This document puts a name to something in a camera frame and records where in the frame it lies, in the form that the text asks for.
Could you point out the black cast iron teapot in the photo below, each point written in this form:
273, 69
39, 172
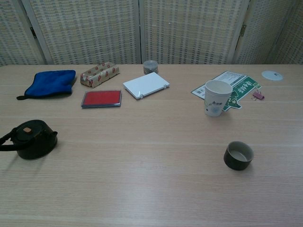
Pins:
35, 146

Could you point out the white printed paper cup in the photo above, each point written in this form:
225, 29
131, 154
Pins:
213, 104

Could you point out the blue cloth pouch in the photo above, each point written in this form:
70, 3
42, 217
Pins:
52, 82

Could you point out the red ink pad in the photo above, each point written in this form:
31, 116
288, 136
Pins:
101, 98

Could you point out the brass screen hinge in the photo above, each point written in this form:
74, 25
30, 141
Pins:
33, 32
243, 30

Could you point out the small round clear jar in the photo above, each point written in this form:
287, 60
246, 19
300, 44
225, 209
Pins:
150, 67

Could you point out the woven folding screen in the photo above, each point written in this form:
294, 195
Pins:
90, 30

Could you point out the white flat plastic box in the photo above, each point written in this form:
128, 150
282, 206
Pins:
145, 85

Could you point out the white round table grommet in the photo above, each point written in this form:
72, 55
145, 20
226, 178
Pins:
270, 75

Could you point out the gold wrapped package red print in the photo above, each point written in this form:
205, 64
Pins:
99, 74

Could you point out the dark green tea cup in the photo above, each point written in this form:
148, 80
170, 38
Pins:
236, 163

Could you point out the green and white paper packet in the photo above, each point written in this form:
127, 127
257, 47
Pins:
241, 89

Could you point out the pink binder clip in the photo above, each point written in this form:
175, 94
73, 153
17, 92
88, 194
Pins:
258, 95

